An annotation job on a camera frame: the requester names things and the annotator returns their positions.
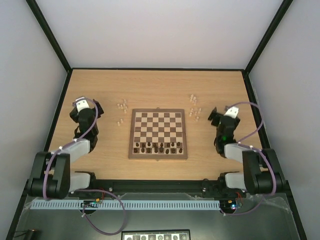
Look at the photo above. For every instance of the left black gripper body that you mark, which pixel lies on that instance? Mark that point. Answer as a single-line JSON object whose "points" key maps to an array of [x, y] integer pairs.
{"points": [[100, 111]]}

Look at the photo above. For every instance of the dark chess pieces front row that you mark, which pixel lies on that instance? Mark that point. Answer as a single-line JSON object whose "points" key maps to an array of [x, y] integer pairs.
{"points": [[158, 150]]}

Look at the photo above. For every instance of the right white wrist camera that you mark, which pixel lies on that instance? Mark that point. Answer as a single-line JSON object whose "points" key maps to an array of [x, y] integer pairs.
{"points": [[232, 112]]}

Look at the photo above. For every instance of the right light pieces lower cluster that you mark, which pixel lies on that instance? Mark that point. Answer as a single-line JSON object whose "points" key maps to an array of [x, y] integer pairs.
{"points": [[195, 113]]}

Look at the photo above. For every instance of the left light pieces cluster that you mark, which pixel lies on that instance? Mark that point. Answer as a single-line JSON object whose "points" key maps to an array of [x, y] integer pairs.
{"points": [[123, 106]]}

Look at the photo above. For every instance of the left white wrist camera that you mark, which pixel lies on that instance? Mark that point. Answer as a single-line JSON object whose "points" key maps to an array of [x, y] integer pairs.
{"points": [[81, 103]]}

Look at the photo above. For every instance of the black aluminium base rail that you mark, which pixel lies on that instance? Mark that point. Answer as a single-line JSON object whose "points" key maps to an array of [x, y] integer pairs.
{"points": [[216, 189]]}

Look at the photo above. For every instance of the light blue cable duct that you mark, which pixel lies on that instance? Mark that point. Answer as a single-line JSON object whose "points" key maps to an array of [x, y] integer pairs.
{"points": [[130, 205]]}

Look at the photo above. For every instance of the wooden chess board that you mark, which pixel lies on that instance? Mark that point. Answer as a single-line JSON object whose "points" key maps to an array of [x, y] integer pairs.
{"points": [[158, 125]]}

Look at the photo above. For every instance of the controller board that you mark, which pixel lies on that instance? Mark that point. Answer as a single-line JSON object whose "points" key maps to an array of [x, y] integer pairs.
{"points": [[91, 203], [233, 204]]}

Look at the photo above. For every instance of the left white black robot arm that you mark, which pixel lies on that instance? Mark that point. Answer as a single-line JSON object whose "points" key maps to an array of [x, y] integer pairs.
{"points": [[51, 176]]}

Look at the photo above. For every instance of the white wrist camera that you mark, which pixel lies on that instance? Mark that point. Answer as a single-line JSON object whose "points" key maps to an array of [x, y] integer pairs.
{"points": [[232, 112], [81, 103]]}

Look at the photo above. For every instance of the right light pieces upper cluster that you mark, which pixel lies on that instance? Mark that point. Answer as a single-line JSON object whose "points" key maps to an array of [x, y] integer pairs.
{"points": [[193, 99]]}

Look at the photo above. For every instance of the right controller board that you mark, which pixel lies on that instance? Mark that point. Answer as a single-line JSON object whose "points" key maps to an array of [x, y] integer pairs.
{"points": [[233, 204]]}

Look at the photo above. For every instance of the dark chess pieces row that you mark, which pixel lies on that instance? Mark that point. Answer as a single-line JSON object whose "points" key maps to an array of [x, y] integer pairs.
{"points": [[158, 144], [158, 150]]}

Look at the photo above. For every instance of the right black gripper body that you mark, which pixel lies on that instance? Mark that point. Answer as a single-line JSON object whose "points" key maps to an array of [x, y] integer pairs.
{"points": [[215, 117]]}

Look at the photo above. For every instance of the printed reference sheet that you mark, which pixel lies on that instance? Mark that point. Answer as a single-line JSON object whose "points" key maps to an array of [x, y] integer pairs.
{"points": [[156, 235]]}

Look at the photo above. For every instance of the dark chess pieces back row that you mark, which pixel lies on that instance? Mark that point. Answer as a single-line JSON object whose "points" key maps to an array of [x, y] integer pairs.
{"points": [[158, 144]]}

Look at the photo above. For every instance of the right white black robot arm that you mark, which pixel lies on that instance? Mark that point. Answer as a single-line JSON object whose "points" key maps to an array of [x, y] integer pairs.
{"points": [[262, 173]]}

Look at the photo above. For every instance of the left controller board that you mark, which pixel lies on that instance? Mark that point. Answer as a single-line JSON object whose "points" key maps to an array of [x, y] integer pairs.
{"points": [[91, 203]]}

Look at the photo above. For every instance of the light pieces cluster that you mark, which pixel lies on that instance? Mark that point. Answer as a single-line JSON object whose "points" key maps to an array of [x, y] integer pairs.
{"points": [[193, 99], [123, 106], [195, 113]]}

